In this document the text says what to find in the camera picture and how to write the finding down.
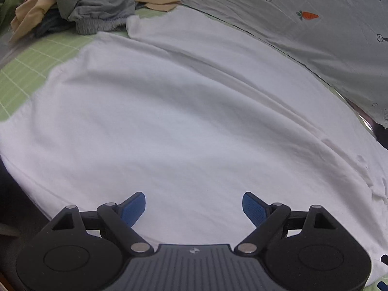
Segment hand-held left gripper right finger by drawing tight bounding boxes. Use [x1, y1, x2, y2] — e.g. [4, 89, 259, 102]
[235, 192, 337, 255]

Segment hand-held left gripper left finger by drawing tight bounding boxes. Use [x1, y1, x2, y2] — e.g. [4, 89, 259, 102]
[52, 192, 152, 256]

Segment white shirt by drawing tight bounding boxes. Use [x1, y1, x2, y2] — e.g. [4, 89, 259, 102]
[0, 6, 388, 287]

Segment grey carrot print bedsheet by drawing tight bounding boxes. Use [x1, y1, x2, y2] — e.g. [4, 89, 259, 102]
[142, 0, 388, 128]

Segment green grid mat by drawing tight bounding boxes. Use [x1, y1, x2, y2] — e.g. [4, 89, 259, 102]
[0, 8, 143, 122]

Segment dark grey garment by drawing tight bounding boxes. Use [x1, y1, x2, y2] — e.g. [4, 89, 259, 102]
[32, 8, 76, 38]

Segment grey sweatpants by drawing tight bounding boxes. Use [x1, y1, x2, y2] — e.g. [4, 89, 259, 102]
[53, 0, 146, 35]

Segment green curtain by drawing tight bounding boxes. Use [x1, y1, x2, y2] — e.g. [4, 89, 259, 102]
[0, 0, 25, 31]

